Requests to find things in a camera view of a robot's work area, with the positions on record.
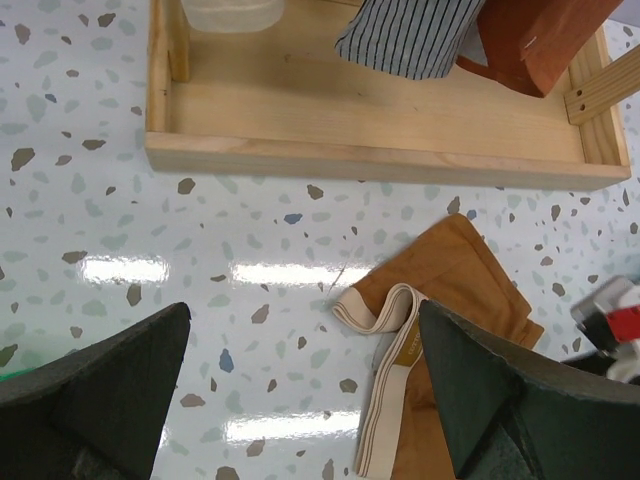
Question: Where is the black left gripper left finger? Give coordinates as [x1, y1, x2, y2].
[1, 302, 191, 479]

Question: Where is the striped grey underwear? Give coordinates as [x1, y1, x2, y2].
[335, 0, 484, 80]

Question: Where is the green plastic bin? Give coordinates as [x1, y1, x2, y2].
[0, 369, 32, 381]

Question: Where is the wooden hanger rack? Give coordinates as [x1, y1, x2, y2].
[145, 1, 639, 191]

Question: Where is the rust orange underwear on rack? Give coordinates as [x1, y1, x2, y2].
[456, 0, 621, 98]

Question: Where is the brown underwear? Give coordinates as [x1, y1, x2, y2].
[333, 214, 544, 479]

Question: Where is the beige underwear on rack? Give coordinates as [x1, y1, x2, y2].
[182, 0, 286, 33]

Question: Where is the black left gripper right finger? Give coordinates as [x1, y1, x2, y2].
[419, 300, 639, 479]

